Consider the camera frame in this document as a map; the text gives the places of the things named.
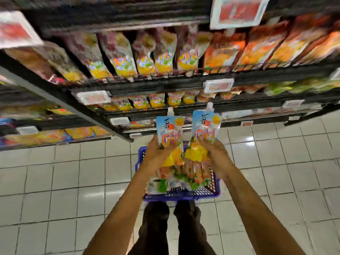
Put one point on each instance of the row of yellow bags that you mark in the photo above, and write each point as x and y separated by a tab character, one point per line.
48	137

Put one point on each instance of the row of small yellow pouches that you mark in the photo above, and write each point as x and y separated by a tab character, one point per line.
141	101

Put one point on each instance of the person's right hand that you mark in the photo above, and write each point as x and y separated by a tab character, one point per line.
220	162

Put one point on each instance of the person's left forearm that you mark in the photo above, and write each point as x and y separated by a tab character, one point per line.
119	225

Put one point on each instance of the person's dark trousers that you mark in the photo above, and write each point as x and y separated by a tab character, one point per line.
154	231

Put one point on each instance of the blue Cici pouch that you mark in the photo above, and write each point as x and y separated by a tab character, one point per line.
204	127
171	130

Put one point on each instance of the person's left hand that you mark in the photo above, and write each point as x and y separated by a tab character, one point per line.
154	162

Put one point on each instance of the row of small green pouches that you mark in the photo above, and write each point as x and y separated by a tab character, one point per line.
287	87

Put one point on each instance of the person's right forearm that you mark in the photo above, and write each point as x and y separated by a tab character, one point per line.
260	225

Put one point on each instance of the row of small multicolour pouches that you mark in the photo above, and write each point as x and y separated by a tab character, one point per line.
122	55

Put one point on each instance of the white price tag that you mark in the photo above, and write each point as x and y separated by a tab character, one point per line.
93	97
27	130
120	121
293	103
335	74

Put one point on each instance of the row of clear bags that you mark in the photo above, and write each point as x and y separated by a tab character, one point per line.
141	123

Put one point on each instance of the blue plastic shopping basket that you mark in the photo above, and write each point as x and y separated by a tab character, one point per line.
180	196

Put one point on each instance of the black metal store shelf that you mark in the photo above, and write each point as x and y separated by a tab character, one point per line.
63	95

